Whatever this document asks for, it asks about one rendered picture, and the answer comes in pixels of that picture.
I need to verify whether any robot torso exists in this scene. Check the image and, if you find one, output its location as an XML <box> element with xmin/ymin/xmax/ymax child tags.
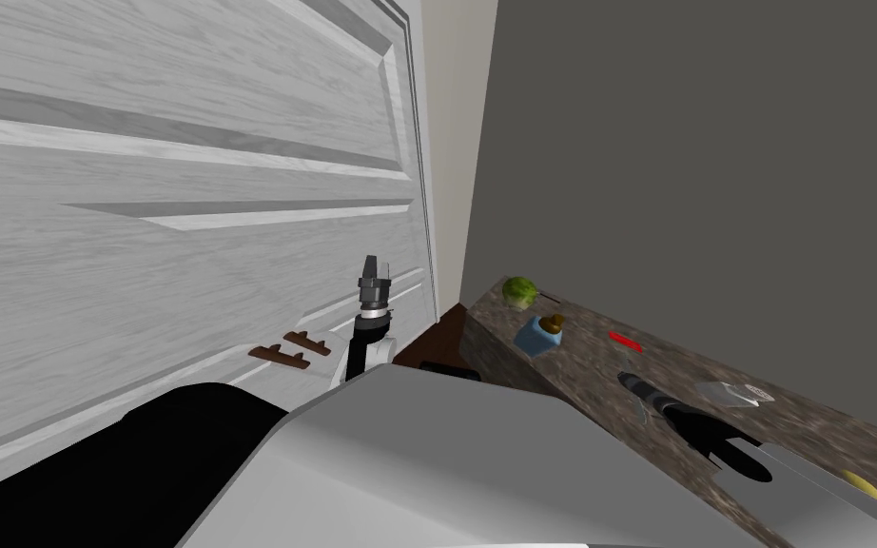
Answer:
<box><xmin>176</xmin><ymin>362</ymin><xmax>791</xmax><ymax>548</ymax></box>

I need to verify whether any green round fruit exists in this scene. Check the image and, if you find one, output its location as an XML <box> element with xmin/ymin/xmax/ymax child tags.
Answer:
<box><xmin>501</xmin><ymin>277</ymin><xmax>540</xmax><ymax>311</ymax></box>

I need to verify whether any brown door handle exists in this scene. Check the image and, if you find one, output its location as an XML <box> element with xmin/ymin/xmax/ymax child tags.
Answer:
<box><xmin>247</xmin><ymin>343</ymin><xmax>312</xmax><ymax>371</ymax></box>
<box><xmin>282</xmin><ymin>330</ymin><xmax>333</xmax><ymax>358</ymax></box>

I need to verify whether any clear grey glass vessel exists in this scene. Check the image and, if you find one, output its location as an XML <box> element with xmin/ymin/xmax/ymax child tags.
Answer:
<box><xmin>695</xmin><ymin>380</ymin><xmax>777</xmax><ymax>409</ymax></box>

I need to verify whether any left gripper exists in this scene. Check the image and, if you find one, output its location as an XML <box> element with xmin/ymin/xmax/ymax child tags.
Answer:
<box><xmin>358</xmin><ymin>254</ymin><xmax>394</xmax><ymax>309</ymax></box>

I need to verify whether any white panelled door leaf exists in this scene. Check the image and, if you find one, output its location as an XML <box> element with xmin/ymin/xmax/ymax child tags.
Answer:
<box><xmin>0</xmin><ymin>0</ymin><xmax>439</xmax><ymax>507</ymax></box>

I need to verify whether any yellow banana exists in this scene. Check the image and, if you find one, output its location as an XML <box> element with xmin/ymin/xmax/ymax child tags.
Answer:
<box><xmin>840</xmin><ymin>468</ymin><xmax>877</xmax><ymax>504</ymax></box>

